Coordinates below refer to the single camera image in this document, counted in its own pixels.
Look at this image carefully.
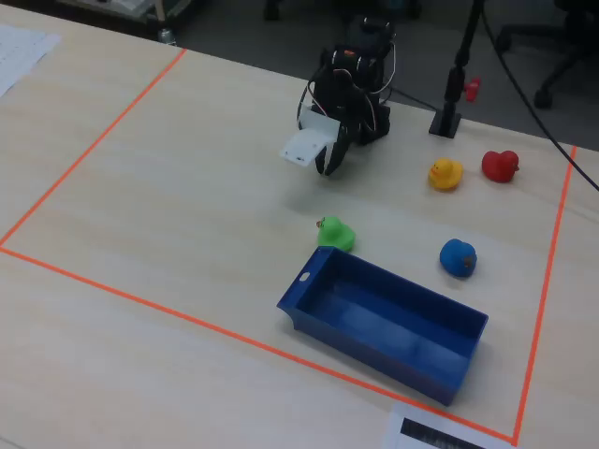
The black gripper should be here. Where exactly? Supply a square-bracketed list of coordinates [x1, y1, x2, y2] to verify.
[312, 68, 372, 178]

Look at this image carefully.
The yellow rubber duck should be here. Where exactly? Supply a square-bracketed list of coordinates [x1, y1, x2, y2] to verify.
[427, 157, 465, 194]

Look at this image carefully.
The green rubber duck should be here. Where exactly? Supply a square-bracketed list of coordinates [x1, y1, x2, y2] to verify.
[315, 215, 358, 253]

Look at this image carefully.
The blue rubber duck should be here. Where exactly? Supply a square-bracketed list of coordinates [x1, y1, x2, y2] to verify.
[438, 238, 479, 279]

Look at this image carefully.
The red rubber duck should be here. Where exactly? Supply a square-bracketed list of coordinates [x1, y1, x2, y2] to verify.
[481, 149, 521, 184]

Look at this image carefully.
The blue plastic box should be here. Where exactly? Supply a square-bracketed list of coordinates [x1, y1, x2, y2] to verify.
[275, 245, 490, 408]

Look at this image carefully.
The orange tape outline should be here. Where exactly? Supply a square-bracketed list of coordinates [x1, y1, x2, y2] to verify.
[0, 46, 579, 448]

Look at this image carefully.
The black office chair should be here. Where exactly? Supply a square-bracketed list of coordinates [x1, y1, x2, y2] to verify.
[494, 0, 599, 109]

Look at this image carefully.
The paper with black bar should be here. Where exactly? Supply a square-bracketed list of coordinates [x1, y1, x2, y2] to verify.
[380, 402, 512, 449]

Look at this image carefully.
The white printed paper sheet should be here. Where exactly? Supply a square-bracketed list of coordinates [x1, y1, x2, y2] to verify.
[0, 22, 63, 98]

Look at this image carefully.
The thin black cable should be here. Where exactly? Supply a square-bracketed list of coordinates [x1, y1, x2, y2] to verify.
[387, 86, 441, 113]

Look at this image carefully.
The thick black cable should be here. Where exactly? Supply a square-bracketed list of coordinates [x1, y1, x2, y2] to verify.
[479, 0, 599, 193]

